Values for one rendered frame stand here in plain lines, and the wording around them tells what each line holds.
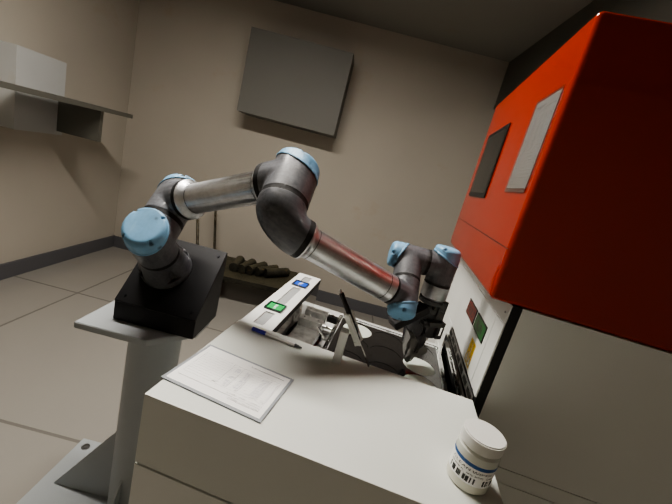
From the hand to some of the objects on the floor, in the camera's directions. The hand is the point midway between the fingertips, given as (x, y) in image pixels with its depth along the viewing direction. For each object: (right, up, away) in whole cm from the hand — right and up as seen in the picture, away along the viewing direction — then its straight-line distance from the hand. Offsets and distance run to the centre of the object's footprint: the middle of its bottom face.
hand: (405, 357), depth 105 cm
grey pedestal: (-109, -63, +28) cm, 129 cm away
